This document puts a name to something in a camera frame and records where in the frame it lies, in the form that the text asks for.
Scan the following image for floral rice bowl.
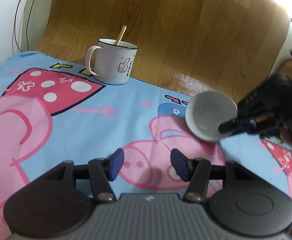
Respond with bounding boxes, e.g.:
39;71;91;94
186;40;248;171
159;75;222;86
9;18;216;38
185;91;237;142

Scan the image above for blue cartoon pig tablecloth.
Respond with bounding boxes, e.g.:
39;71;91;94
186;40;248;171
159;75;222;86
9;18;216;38
0;51;292;239

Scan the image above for white enamel mug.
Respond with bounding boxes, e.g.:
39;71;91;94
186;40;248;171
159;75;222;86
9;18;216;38
85;38;138;85

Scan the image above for wooden stirring stick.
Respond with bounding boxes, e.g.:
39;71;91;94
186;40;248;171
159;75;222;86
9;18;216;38
114;25;127;46

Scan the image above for black wall cables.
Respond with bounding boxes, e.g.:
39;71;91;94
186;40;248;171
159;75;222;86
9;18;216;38
12;0;38;53

